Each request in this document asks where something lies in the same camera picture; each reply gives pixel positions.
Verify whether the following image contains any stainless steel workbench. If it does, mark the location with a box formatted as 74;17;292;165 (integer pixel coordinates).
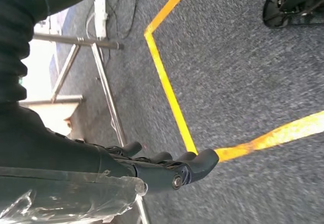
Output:
19;32;152;224

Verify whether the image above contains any white power strip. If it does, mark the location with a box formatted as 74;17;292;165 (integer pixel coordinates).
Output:
94;0;109;40

